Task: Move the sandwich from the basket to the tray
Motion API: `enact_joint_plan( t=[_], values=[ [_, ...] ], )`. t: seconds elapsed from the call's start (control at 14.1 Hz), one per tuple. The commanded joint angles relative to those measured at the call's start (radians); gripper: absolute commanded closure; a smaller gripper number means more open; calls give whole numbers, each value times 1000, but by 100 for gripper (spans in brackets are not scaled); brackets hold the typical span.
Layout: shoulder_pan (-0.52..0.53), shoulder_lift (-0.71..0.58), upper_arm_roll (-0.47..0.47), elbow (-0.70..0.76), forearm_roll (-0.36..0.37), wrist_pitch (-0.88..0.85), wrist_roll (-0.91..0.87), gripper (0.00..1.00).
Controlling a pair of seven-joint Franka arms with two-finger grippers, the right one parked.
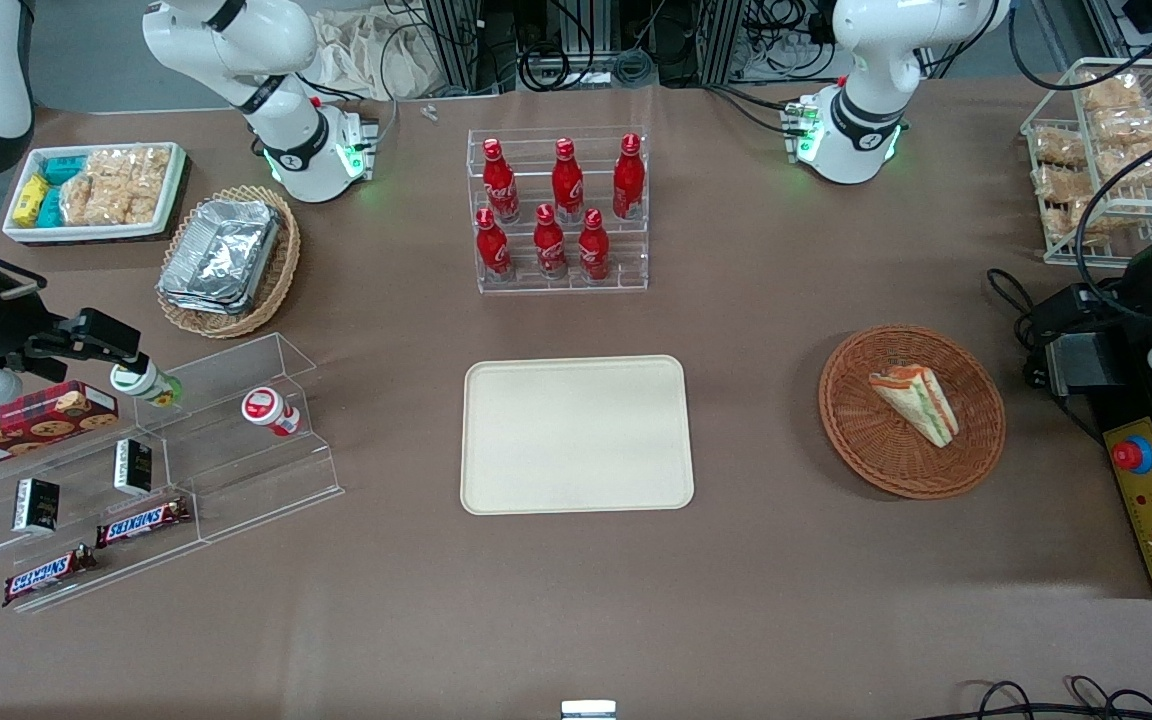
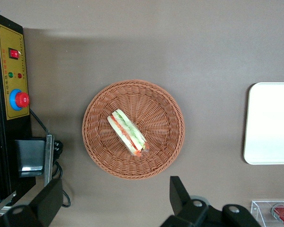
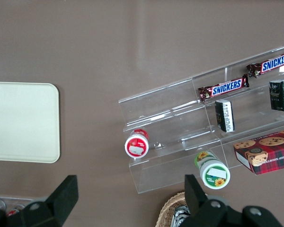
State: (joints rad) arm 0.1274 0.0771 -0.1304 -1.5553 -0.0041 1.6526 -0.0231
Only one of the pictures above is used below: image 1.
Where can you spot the small metal clip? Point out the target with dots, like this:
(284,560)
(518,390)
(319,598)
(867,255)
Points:
(428,113)

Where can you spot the cream cloth bag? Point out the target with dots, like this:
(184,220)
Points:
(366,55)

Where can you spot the green cap small bottle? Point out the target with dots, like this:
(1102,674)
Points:
(141,382)

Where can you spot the clear acrylic bottle rack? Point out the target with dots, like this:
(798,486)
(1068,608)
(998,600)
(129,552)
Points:
(626,255)

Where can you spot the round brown wicker basket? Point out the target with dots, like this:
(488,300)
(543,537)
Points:
(866,440)

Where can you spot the triangular sandwich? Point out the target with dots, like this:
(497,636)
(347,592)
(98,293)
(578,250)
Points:
(921,405)

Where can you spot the red plaid cookie box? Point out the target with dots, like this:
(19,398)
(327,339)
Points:
(26,425)

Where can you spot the small black white box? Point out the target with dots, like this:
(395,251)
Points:
(36,505)
(133,467)

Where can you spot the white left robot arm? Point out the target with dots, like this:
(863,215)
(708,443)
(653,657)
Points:
(866,115)

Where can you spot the yellow snack packet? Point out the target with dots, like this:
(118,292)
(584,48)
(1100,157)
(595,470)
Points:
(31,200)

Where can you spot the black power box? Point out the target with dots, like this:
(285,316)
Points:
(1076,360)

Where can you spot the beige plastic tray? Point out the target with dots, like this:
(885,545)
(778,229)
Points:
(576,435)

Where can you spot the red cap yogurt bottle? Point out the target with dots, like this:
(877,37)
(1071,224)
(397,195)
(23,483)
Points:
(268,410)

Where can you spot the red cola bottle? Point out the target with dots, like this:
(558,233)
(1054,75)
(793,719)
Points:
(501,185)
(593,248)
(492,248)
(628,180)
(567,185)
(550,245)

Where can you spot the white rectangular snack tray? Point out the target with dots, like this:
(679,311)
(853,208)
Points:
(96,235)

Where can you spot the aluminium foil container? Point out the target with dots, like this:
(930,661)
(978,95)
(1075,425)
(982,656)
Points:
(226,245)
(198,304)

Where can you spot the Snickers chocolate bar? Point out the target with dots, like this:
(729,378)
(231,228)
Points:
(46,575)
(141,522)

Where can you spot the teal snack packet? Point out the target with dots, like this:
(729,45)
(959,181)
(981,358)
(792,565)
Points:
(50,208)
(63,169)

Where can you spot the clear fried snack bag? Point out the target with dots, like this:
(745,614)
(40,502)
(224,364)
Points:
(1071,222)
(1128,125)
(1061,183)
(1111,92)
(1151,165)
(1058,147)

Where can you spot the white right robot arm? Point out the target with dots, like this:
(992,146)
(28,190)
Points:
(288,140)

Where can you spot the oval wicker basket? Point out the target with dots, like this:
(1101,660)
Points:
(276,280)

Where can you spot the silver metal bracket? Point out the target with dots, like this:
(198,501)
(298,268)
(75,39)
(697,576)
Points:
(588,710)

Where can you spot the clear rice cracker bag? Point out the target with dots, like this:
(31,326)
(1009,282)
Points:
(146,200)
(91,203)
(131,163)

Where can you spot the clear acrylic stepped shelf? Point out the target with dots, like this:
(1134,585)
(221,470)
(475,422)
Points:
(266,470)

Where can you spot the aluminium frame post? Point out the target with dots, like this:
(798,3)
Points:
(466,40)
(726,40)

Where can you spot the black countertop appliance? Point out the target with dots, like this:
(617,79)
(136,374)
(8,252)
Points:
(1136,400)

